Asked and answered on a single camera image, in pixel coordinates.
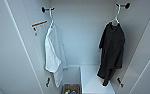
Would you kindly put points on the box with bottles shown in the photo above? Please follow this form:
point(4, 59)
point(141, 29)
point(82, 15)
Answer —
point(70, 89)

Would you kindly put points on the orange label sticker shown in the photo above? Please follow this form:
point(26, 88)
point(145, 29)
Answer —
point(39, 24)

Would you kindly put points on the white hanging cloth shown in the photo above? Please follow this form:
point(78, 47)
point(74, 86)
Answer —
point(54, 53)

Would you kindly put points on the white wardrobe body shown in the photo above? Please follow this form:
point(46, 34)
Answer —
point(81, 33)

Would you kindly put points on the black wardrobe hook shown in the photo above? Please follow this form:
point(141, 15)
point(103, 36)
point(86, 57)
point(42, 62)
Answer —
point(124, 5)
point(46, 9)

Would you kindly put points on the black garment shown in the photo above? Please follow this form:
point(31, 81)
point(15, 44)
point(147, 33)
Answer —
point(111, 50)

